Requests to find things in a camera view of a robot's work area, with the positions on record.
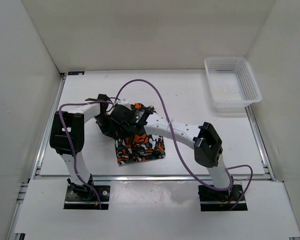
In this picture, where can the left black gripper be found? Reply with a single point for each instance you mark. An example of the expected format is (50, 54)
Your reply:
(110, 128)

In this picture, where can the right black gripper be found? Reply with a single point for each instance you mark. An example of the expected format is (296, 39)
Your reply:
(127, 132)

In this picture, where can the orange camouflage shorts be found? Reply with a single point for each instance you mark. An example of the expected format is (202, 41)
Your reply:
(140, 147)

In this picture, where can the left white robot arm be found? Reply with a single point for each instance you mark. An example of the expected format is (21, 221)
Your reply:
(67, 137)

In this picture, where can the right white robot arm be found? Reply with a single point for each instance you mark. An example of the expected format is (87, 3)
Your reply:
(202, 139)

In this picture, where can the dark label sticker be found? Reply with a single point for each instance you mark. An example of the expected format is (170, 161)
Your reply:
(76, 73)

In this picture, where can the white plastic basket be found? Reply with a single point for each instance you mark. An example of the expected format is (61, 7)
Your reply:
(231, 82)

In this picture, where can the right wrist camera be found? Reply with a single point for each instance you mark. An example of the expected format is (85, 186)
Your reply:
(124, 103)

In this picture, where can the aluminium front rail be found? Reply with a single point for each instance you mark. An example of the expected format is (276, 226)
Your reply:
(205, 178)

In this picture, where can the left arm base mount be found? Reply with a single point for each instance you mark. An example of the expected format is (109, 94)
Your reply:
(81, 197)

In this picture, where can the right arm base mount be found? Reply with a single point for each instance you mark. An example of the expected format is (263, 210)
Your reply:
(222, 201)

